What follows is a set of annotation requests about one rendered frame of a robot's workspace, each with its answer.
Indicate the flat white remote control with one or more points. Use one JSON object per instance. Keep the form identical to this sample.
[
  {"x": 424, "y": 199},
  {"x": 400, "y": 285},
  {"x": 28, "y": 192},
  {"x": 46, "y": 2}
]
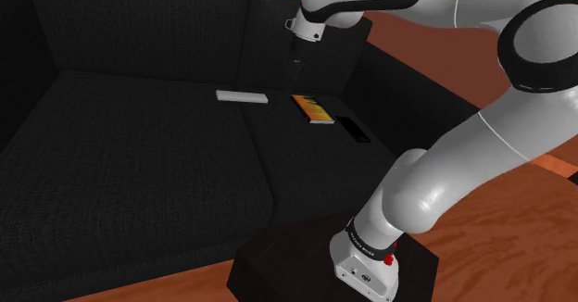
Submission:
[{"x": 241, "y": 96}]

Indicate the dark robot stand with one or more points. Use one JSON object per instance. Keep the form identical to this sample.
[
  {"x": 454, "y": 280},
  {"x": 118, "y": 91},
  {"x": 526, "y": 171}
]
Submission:
[{"x": 289, "y": 265}]

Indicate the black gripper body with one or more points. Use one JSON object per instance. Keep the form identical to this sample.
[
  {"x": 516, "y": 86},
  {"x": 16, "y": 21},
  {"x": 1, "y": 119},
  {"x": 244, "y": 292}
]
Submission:
[{"x": 297, "y": 58}]

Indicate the orange book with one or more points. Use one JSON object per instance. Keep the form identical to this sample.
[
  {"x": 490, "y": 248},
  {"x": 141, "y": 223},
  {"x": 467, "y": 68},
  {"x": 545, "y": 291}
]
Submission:
[{"x": 313, "y": 108}]

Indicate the black phone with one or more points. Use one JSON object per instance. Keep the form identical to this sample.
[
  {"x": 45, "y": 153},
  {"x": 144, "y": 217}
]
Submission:
[{"x": 353, "y": 129}]

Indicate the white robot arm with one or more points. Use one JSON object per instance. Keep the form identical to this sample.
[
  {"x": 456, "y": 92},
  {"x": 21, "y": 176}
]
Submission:
[{"x": 451, "y": 174}]

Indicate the black fabric sofa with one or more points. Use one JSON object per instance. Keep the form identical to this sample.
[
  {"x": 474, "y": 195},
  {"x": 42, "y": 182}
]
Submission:
[{"x": 126, "y": 156}]

